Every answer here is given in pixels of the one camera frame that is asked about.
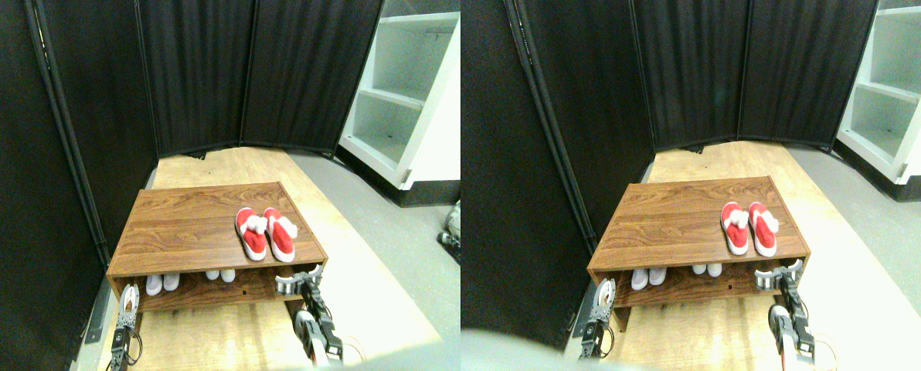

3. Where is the red shoe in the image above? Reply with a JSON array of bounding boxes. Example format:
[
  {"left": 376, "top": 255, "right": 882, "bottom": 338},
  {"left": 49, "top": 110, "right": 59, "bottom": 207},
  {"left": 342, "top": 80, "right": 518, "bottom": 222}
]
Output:
[
  {"left": 236, "top": 207, "right": 270, "bottom": 261},
  {"left": 721, "top": 202, "right": 752, "bottom": 256},
  {"left": 263, "top": 207, "right": 300, "bottom": 264},
  {"left": 748, "top": 202, "right": 780, "bottom": 257}
]

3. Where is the brown shoe rack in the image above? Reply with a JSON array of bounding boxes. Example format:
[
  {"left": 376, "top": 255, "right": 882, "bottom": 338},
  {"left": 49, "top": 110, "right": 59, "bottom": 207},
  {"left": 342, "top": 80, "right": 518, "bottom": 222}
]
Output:
[
  {"left": 107, "top": 182, "right": 328, "bottom": 325},
  {"left": 588, "top": 177, "right": 811, "bottom": 333}
]

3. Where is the black curtain stand pole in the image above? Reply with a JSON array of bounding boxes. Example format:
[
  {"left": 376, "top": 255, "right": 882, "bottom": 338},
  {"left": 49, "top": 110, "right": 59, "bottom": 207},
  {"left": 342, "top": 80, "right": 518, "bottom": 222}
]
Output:
[
  {"left": 28, "top": 0, "right": 114, "bottom": 267},
  {"left": 507, "top": 0, "right": 594, "bottom": 252}
]

